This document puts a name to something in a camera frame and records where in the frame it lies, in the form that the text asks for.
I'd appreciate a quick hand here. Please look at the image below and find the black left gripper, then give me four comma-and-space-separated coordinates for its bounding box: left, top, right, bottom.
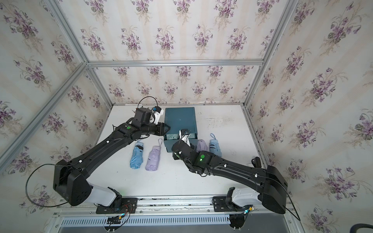
140, 122, 172, 136

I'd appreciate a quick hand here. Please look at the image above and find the teal drawer cabinet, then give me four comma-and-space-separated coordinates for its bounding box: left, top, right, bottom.
164, 107, 198, 153

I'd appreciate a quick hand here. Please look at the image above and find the left purple folded umbrella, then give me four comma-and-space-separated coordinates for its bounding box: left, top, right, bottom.
145, 138, 163, 171

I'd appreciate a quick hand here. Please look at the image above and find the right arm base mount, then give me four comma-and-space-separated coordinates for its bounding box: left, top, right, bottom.
211, 187, 254, 214

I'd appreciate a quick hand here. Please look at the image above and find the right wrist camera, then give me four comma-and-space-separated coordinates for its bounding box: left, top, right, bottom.
179, 129, 190, 146

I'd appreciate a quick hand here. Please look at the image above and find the right purple folded umbrella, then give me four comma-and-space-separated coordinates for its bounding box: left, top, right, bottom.
196, 139, 209, 152

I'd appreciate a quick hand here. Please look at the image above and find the aluminium rail beam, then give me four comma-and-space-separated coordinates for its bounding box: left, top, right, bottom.
52, 193, 295, 217

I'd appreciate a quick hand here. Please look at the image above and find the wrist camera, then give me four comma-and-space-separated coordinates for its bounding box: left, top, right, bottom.
153, 106, 164, 125
179, 129, 190, 146

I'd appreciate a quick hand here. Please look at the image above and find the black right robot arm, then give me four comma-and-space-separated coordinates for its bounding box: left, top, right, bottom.
172, 140, 291, 214

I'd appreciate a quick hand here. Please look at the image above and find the blue umbrella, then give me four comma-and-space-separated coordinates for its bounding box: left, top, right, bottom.
130, 141, 144, 170
209, 133, 222, 157

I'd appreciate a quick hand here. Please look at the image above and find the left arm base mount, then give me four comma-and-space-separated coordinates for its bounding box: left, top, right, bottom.
95, 198, 139, 214

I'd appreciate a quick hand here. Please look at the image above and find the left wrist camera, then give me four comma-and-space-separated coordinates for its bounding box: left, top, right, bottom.
153, 106, 164, 125

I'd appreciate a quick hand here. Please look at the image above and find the purple folded umbrella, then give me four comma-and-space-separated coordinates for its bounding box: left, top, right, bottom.
196, 139, 209, 152
145, 138, 163, 171

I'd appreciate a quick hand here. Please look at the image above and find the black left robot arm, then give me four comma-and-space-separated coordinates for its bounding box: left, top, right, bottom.
52, 106, 170, 212

